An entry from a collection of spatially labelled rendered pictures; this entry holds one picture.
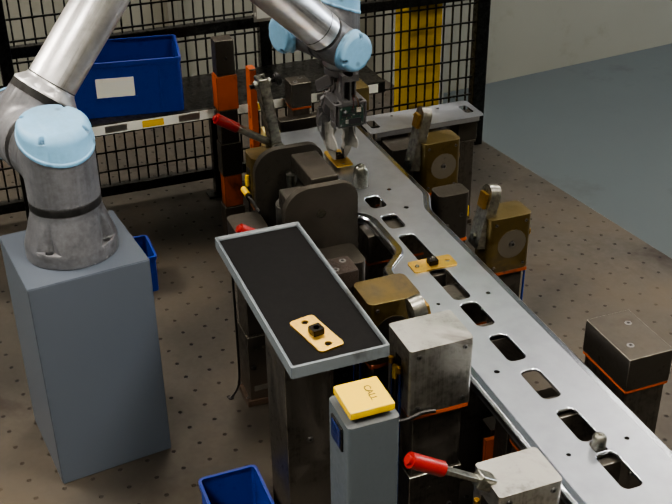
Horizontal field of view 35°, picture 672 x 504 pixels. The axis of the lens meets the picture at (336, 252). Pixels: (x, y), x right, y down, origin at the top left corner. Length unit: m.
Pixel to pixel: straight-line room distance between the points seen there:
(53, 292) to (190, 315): 0.65
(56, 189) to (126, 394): 0.39
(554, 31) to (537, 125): 0.78
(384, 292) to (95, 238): 0.47
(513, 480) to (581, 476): 0.14
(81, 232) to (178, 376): 0.52
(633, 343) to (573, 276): 0.81
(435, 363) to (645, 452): 0.31
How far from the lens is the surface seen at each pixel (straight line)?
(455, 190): 2.18
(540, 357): 1.68
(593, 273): 2.50
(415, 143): 2.25
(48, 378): 1.80
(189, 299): 2.38
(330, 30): 1.91
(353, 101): 2.14
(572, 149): 4.81
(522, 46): 5.56
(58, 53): 1.81
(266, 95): 2.14
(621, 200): 4.41
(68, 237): 1.73
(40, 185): 1.70
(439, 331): 1.52
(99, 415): 1.88
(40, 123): 1.70
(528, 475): 1.38
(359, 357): 1.39
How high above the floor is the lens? 1.97
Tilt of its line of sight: 30 degrees down
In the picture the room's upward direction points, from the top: 1 degrees counter-clockwise
